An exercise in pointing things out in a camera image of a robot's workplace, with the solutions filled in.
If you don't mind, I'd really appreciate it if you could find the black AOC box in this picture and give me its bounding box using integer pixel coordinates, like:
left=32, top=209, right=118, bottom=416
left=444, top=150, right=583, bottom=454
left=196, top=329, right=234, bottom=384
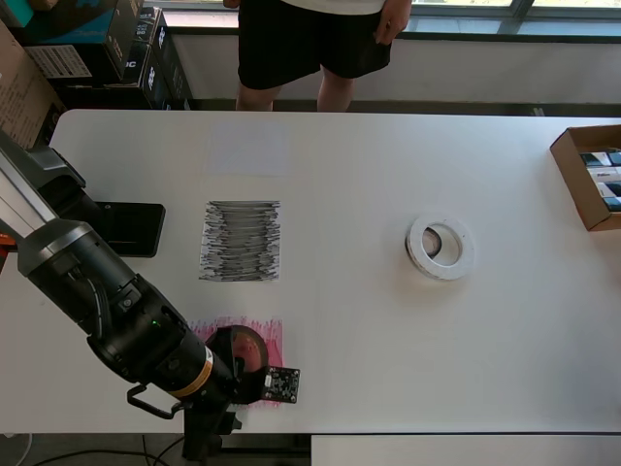
left=103, top=0, right=164, bottom=86
left=144, top=23, right=196, bottom=113

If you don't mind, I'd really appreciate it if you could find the white floor cable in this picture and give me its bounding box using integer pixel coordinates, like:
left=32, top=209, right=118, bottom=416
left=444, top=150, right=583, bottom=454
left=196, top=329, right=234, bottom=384
left=0, top=431, right=34, bottom=466

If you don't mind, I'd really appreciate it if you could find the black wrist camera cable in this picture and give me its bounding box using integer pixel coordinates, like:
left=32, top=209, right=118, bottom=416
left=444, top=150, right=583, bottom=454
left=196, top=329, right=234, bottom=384
left=126, top=383, right=186, bottom=420

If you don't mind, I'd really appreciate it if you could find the black box with white label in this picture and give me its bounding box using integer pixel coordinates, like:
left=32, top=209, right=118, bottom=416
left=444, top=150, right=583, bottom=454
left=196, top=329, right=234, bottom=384
left=25, top=43, right=147, bottom=91

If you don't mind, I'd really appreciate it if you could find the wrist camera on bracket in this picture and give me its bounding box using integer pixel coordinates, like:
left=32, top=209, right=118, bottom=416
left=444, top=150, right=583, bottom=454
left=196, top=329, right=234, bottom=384
left=261, top=365, right=302, bottom=406

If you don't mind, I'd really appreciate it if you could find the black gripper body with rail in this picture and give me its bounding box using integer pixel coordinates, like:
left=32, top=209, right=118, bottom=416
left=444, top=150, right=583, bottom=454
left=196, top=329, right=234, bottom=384
left=182, top=326, right=269, bottom=460

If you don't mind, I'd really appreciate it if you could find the person left hand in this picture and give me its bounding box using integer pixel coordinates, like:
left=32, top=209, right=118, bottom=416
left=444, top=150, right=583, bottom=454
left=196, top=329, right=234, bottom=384
left=375, top=0, right=413, bottom=47

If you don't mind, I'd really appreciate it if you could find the plain white paper sheet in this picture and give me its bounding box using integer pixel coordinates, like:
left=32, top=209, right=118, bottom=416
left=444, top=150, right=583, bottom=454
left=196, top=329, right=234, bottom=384
left=205, top=120, right=293, bottom=178

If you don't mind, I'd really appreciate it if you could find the red scribbled paper sheet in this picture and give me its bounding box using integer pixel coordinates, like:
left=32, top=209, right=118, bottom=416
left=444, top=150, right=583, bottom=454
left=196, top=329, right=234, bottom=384
left=185, top=316, right=285, bottom=410

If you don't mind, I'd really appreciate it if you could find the wide brown cardboard box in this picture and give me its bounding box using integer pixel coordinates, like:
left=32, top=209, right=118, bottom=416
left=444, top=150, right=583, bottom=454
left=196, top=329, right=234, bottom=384
left=0, top=18, right=67, bottom=152

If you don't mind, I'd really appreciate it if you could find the open brown cardboard tray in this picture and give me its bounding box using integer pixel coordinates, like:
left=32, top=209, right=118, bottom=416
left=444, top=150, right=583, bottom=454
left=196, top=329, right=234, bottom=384
left=549, top=124, right=621, bottom=233

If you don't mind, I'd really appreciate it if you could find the white foam tape roll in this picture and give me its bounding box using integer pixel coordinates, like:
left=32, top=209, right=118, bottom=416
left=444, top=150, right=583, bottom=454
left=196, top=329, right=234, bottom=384
left=403, top=214, right=477, bottom=283

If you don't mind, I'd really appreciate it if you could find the person in black shorts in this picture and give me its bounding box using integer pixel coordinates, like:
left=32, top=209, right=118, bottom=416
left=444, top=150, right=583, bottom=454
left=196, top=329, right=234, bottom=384
left=235, top=0, right=395, bottom=113

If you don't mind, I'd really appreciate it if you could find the black tape roll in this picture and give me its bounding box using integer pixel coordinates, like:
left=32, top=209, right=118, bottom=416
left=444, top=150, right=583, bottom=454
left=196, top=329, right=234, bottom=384
left=422, top=225, right=445, bottom=259

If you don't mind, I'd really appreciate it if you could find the black scribbled paper sheet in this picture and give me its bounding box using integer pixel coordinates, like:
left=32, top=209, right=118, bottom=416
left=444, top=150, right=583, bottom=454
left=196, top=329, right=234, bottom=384
left=198, top=199, right=283, bottom=284

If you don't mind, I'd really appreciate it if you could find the black floor cable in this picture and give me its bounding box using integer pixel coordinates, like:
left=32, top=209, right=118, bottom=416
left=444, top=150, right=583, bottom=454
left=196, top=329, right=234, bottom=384
left=28, top=433, right=188, bottom=466

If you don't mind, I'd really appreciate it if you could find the black box with teal script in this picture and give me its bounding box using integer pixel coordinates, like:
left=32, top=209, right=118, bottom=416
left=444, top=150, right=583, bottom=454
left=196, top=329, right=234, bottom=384
left=23, top=0, right=120, bottom=48

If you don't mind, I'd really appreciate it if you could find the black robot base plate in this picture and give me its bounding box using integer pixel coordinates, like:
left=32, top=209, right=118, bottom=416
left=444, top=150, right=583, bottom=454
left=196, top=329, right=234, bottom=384
left=91, top=201, right=167, bottom=259

